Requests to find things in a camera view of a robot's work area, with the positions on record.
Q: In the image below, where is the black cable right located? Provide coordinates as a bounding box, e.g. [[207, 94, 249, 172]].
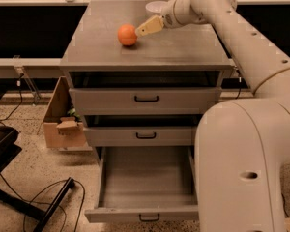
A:
[[235, 75, 243, 100]]

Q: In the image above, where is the orange fruit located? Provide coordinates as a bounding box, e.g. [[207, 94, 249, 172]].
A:
[[117, 24, 137, 46]]

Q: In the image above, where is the grey horizontal rail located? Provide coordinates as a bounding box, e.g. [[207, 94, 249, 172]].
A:
[[0, 56, 234, 78]]

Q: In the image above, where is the black cable left wall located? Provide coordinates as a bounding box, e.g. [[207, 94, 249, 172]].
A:
[[0, 73, 24, 126]]

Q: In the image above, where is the grey bottom drawer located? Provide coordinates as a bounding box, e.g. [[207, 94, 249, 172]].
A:
[[85, 146, 198, 223]]

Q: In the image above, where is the white ceramic bowl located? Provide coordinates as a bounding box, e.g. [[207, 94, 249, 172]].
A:
[[145, 1, 167, 16]]

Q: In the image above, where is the grey drawer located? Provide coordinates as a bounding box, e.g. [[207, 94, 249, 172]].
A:
[[84, 114, 201, 147], [70, 71, 221, 115], [85, 146, 198, 223]]

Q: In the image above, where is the grey top drawer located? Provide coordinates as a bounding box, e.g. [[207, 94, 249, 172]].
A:
[[70, 71, 221, 115]]

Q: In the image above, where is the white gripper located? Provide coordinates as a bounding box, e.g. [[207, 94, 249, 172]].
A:
[[135, 0, 199, 37]]

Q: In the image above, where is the cardboard box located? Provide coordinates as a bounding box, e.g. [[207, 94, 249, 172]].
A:
[[43, 76, 86, 148]]

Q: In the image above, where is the grey middle drawer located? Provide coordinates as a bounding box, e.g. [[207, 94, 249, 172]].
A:
[[84, 114, 201, 147]]

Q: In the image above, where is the black cable left floor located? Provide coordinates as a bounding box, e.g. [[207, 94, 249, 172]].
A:
[[0, 174, 86, 232]]

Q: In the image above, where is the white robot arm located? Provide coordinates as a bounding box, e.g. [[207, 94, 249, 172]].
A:
[[136, 0, 290, 232]]

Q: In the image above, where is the grey drawer cabinet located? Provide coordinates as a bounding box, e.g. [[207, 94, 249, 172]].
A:
[[59, 0, 232, 166]]

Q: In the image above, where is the black chair base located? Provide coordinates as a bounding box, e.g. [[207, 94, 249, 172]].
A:
[[0, 90, 75, 232]]

